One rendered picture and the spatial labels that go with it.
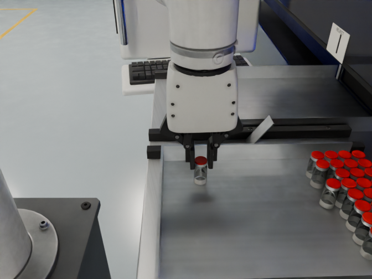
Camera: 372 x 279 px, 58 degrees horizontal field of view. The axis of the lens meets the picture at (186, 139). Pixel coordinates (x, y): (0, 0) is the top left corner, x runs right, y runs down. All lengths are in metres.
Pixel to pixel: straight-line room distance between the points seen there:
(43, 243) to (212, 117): 0.30
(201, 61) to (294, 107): 0.43
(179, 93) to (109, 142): 1.79
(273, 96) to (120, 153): 1.42
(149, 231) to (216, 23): 0.29
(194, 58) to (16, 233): 0.31
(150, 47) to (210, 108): 0.79
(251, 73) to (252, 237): 0.52
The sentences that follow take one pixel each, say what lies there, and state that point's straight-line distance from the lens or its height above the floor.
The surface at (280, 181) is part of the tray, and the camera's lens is 0.59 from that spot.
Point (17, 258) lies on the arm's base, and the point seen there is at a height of 0.90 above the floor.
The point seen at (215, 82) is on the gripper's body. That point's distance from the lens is 0.44.
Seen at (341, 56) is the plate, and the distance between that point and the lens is 0.79.
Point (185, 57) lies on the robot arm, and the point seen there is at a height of 1.11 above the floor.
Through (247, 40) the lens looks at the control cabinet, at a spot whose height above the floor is 0.85.
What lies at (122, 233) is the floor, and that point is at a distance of 1.66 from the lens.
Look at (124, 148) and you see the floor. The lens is 2.15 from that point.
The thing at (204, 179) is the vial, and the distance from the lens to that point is 0.55.
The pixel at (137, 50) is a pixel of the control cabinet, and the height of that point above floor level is 0.84.
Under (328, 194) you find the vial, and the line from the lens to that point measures 0.54.
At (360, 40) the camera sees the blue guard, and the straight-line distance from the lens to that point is 0.73.
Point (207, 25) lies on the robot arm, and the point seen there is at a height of 1.15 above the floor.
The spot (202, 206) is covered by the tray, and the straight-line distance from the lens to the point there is 0.53.
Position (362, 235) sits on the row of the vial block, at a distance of 0.52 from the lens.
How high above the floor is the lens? 1.27
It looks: 35 degrees down
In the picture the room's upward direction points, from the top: straight up
